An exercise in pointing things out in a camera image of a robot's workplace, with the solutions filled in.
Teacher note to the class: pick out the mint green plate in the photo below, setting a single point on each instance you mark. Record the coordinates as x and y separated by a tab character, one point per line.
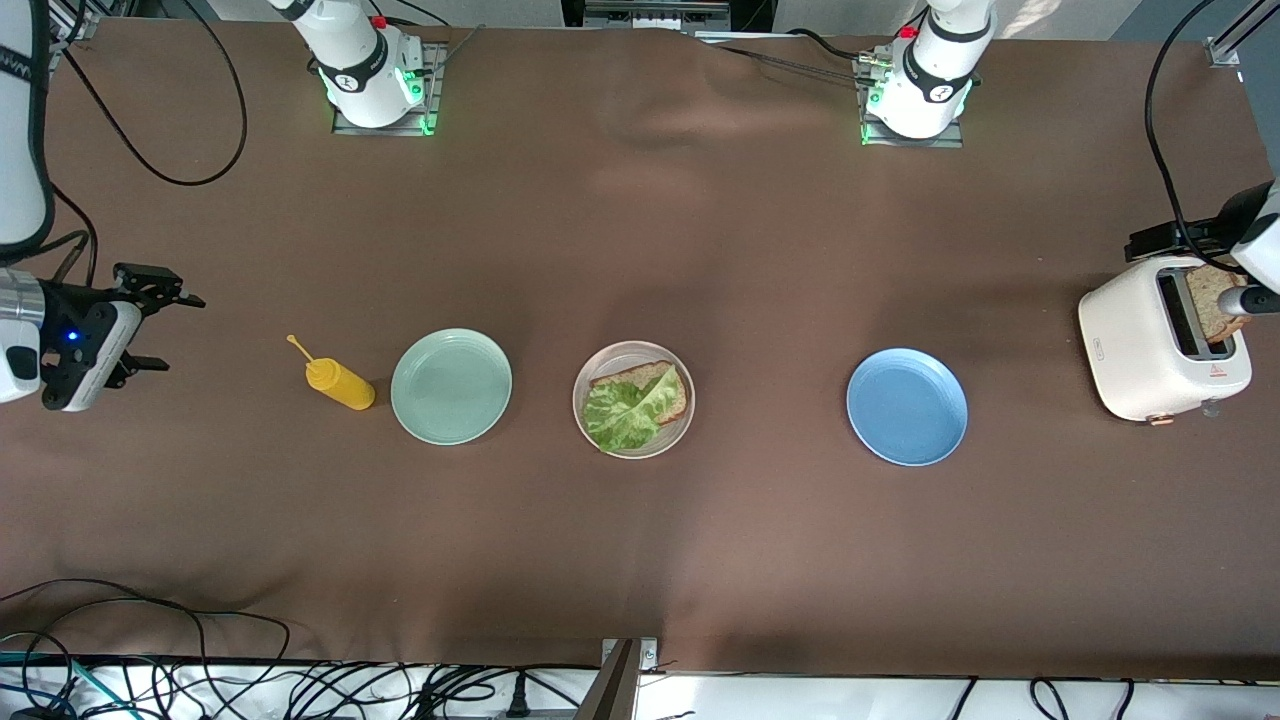
450	390

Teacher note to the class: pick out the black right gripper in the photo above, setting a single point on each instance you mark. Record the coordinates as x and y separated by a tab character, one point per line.
72	300

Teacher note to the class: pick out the brown bread slice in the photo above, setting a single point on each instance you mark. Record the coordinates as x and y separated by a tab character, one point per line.
676	400
1215	305

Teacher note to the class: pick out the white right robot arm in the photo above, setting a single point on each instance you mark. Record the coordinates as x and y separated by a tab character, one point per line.
345	55

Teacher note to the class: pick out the black device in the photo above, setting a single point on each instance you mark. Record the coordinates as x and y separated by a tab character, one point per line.
750	12

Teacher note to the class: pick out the white toaster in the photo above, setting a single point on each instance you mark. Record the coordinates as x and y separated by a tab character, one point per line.
1125	350

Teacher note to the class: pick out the brown table cloth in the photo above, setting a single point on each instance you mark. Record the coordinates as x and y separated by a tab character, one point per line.
640	250

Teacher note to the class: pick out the beige plate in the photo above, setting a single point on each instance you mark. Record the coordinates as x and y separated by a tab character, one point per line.
670	440

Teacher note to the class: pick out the gray power strip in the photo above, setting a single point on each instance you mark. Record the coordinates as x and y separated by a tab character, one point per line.
655	15

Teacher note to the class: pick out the aluminium frame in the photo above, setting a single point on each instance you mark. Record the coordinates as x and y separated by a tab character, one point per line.
85	12

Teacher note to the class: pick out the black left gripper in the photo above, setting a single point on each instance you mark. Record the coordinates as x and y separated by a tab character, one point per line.
1188	238

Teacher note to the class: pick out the yellow squeeze bottle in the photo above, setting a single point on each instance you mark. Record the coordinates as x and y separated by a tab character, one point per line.
345	385

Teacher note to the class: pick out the black power plug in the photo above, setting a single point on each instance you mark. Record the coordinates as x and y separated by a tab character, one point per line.
517	700

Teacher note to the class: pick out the gray metal bracket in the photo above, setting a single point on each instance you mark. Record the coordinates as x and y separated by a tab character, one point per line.
615	690

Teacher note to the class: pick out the green lettuce leaf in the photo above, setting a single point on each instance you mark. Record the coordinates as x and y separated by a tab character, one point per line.
620	415

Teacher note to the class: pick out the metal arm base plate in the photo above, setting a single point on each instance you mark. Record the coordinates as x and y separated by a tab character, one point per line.
380	130
940	142

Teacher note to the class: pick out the blue plate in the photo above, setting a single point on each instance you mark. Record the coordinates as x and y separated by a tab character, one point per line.
905	405

